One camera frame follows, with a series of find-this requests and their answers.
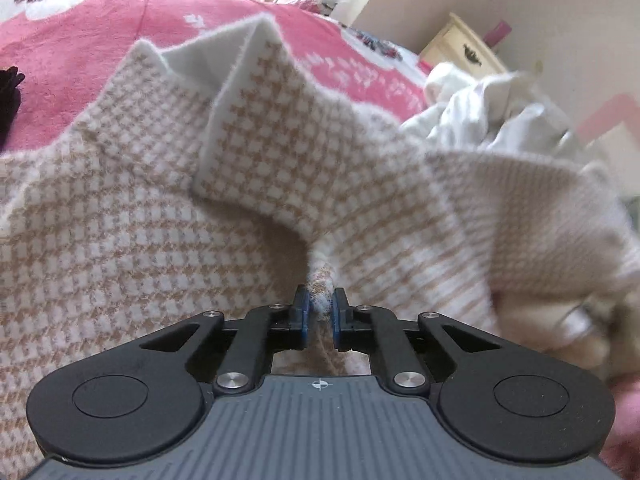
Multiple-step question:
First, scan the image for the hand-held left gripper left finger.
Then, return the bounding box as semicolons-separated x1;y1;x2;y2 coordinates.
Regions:
140;285;311;393

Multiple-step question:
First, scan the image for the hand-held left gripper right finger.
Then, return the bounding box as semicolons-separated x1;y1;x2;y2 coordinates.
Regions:
331;287;503;393

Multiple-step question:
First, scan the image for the beige houndstooth knit sweater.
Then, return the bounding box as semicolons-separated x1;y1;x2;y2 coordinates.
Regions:
0;15;640;480

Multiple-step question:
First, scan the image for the pile of cream clothes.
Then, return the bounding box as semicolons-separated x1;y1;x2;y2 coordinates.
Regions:
400;60;576;161

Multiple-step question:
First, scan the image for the cream nightstand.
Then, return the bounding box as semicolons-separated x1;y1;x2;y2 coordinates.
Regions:
417;12;511;78

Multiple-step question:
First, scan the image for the pink item on nightstand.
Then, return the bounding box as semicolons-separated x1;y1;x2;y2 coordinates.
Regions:
482;20;513;46

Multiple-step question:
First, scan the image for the pink printed blanket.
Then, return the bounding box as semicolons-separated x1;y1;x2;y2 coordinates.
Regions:
0;0;436;156

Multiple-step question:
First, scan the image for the black garment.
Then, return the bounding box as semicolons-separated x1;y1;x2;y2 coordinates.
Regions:
0;66;26;146

